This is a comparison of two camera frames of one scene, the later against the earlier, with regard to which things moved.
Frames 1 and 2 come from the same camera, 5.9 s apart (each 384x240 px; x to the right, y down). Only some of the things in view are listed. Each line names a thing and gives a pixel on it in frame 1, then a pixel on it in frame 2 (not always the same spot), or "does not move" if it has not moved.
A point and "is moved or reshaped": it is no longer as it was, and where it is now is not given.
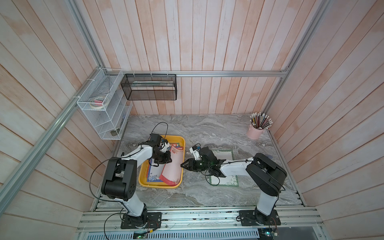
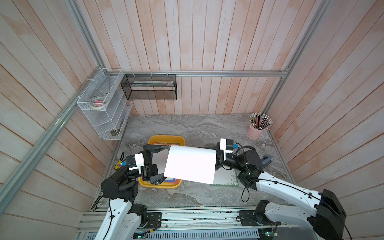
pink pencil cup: (254, 133) does not move
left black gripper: (166, 159) → (150, 170)
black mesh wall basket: (149, 86) does not move
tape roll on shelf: (99, 102) does not move
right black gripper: (191, 164) → (219, 161)
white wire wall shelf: (104, 103) does not move
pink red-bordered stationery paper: (172, 171) is moved or reshaped
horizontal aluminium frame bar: (199, 73) does not move
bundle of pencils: (260, 121) does not move
